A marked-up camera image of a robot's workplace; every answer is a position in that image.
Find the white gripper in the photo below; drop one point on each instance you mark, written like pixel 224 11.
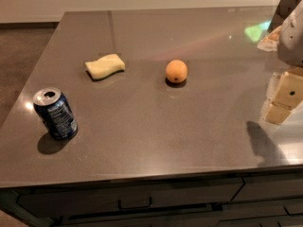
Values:
pixel 292 40

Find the blue pepsi can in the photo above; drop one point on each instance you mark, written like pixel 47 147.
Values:
pixel 53 108

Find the crumpled snack wrapper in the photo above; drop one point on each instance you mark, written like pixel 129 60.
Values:
pixel 269 42

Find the dark box at corner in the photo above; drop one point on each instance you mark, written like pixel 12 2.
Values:
pixel 283 10

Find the orange fruit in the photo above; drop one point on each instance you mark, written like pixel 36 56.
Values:
pixel 176 71

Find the yellow green sponge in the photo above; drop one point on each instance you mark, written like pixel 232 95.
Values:
pixel 105 66

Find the dark cabinet drawer front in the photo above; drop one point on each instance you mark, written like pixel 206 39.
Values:
pixel 104 200

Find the dark drawer handle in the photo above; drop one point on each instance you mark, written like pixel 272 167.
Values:
pixel 130 204

